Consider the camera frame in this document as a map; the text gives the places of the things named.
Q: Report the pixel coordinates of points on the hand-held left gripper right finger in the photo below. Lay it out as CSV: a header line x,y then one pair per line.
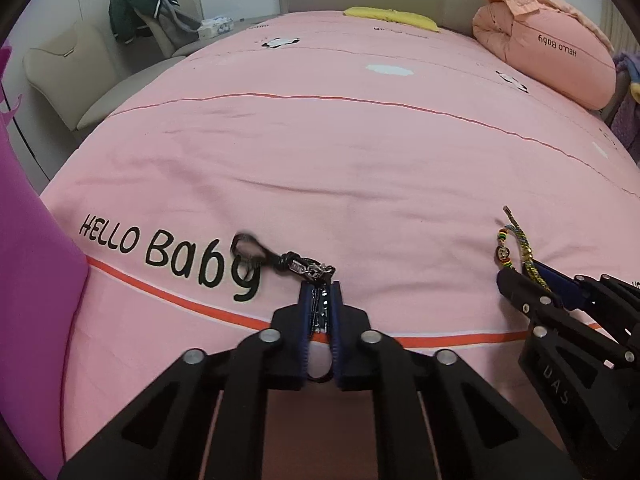
x,y
336,310

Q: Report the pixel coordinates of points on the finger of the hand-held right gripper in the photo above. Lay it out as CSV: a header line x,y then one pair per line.
x,y
562,285
520,292

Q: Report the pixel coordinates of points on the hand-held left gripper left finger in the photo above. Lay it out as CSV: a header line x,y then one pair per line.
x,y
302,310

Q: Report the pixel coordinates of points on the purple cloth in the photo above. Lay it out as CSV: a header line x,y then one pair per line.
x,y
35,285

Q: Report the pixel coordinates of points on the pink printed bedsheet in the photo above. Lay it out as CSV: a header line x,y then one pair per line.
x,y
350,150

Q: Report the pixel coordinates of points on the purple fleece garment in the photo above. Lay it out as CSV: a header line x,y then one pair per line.
x,y
627,115

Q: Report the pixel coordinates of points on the folded pink quilt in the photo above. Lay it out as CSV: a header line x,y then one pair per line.
x,y
550,55

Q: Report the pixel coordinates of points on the white radiator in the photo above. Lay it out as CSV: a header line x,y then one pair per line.
x,y
612,20

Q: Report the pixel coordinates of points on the tissue box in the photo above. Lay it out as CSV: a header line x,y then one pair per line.
x,y
215,27

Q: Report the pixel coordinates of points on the yellow pillow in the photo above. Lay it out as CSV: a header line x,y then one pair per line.
x,y
390,16

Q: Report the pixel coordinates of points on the beige lounge chair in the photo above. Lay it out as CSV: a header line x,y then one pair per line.
x,y
65,70

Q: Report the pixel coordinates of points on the dark green jacket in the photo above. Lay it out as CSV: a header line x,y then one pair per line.
x,y
127,10

